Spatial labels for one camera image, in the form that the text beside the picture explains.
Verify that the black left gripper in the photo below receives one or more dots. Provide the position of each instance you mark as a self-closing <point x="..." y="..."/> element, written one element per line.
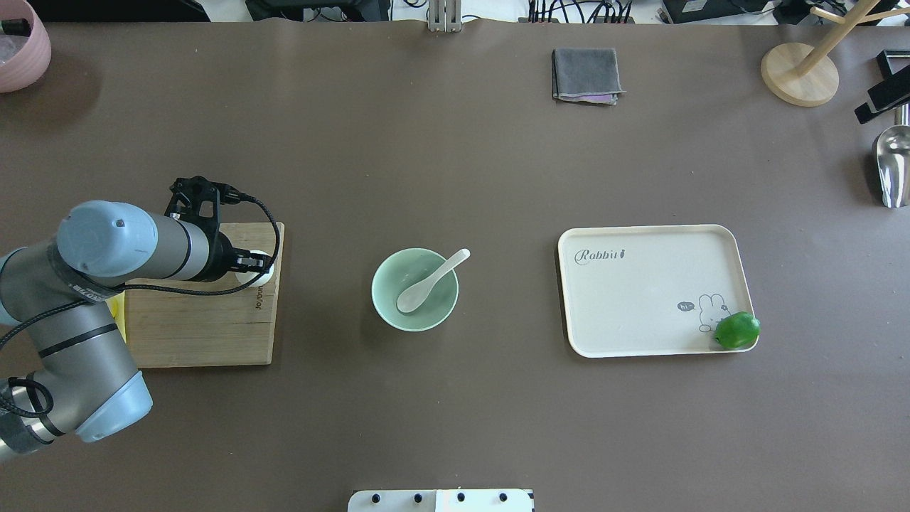
<point x="222" y="260"/>

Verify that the white steamed bun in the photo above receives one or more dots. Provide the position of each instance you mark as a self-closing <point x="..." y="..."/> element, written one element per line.
<point x="264" y="277"/>

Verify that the white ceramic spoon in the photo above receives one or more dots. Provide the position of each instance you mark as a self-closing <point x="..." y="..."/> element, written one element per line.
<point x="414" y="296"/>

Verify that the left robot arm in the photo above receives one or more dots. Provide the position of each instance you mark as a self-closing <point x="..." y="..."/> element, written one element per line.
<point x="56" y="291"/>

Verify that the light green bowl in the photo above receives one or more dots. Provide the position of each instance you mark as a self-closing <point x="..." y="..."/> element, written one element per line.
<point x="401" y="270"/>

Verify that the pink bowl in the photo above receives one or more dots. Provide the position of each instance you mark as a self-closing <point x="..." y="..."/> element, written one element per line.
<point x="32" y="60"/>

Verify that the metal scoop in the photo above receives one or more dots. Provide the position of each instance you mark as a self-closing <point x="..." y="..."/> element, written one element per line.
<point x="892" y="157"/>

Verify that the wooden cutting board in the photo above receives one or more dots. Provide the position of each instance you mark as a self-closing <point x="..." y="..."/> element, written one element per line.
<point x="174" y="330"/>

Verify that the wooden mug tree stand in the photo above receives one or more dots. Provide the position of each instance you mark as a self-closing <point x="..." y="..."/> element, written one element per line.
<point x="804" y="75"/>

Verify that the yellow plastic knife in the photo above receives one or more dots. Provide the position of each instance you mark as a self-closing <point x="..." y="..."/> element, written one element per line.
<point x="117" y="307"/>

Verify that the green lime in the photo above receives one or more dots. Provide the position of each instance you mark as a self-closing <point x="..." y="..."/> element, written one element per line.
<point x="737" y="331"/>

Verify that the grey folded cloth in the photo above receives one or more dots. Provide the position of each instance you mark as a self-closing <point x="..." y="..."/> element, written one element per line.
<point x="586" y="75"/>

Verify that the beige rabbit tray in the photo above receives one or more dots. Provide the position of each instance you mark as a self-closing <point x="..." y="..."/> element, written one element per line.
<point x="649" y="290"/>

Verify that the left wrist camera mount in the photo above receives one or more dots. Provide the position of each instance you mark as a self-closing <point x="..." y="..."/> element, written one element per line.
<point x="197" y="200"/>

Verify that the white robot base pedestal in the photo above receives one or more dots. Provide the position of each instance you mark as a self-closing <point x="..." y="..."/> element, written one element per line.
<point x="442" y="500"/>

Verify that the aluminium frame post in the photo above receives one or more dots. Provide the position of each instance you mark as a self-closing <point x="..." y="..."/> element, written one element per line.
<point x="444" y="16"/>

